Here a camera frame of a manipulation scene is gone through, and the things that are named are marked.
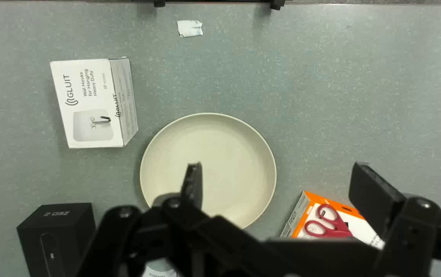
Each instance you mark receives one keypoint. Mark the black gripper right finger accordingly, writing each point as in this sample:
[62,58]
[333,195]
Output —
[376,198]

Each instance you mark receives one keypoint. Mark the white product box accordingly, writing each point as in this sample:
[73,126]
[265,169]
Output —
[96,100]

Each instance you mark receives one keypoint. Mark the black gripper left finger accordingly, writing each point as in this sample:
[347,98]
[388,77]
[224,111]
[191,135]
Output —
[193,184]

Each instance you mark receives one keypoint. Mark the black rectangular box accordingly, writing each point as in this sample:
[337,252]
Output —
[55,238]

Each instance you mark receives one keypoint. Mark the orange scissors package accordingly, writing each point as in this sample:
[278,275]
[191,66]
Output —
[317,217]

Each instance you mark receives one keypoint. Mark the cream round plate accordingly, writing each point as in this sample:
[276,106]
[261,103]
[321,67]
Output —
[239,164]

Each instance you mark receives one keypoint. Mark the white paper scrap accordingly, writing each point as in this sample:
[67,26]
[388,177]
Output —
[190,27]

